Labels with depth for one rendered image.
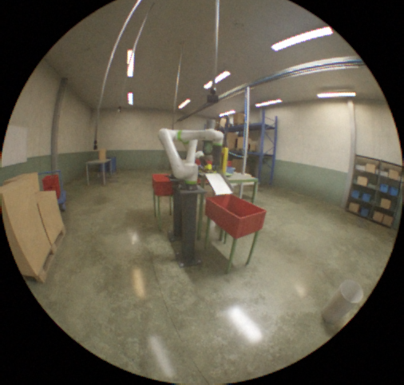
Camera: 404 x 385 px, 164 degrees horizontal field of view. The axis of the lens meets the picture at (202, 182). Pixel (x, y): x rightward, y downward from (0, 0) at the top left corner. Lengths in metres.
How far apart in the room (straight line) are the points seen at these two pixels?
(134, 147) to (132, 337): 9.63
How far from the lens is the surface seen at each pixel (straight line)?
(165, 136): 1.33
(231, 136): 8.33
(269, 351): 1.42
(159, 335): 1.35
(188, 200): 1.38
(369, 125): 6.47
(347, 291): 1.85
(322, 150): 6.42
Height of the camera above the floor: 1.29
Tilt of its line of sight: 13 degrees down
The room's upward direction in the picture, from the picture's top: 4 degrees clockwise
